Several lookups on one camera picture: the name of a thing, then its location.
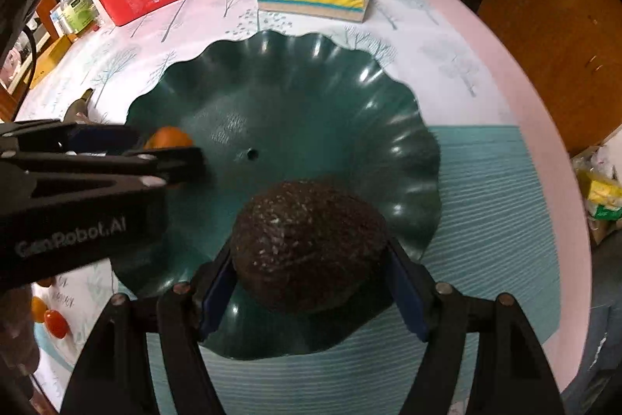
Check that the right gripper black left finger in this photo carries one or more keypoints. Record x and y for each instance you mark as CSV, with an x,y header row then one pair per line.
x,y
113,372

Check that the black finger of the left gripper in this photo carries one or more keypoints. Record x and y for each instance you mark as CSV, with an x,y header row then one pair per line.
x,y
56,136
177,165

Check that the small yellow kumquat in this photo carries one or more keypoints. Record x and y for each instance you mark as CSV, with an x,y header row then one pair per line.
x,y
168,137

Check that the small red cherry tomato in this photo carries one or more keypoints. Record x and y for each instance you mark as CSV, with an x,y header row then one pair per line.
x,y
56,324

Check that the dark avocado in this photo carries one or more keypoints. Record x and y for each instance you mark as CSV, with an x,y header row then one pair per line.
x,y
304,246

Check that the orange tangerine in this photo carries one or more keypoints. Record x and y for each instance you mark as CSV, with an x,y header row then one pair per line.
x,y
38,309

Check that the person's left hand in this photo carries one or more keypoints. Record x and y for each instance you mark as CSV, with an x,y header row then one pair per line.
x,y
20,354

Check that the overripe dark banana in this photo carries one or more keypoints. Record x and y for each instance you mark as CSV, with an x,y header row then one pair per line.
x,y
78,111

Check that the yellow tin box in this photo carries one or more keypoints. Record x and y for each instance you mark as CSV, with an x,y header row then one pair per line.
x,y
51,57

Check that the dark green scalloped plate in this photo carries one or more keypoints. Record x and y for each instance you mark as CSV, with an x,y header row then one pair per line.
x,y
276,108

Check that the clear bottle green label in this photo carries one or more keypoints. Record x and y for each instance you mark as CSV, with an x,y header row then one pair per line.
x,y
79,14

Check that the tree print tablecloth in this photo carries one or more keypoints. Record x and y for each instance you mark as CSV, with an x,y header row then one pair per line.
x,y
512,217

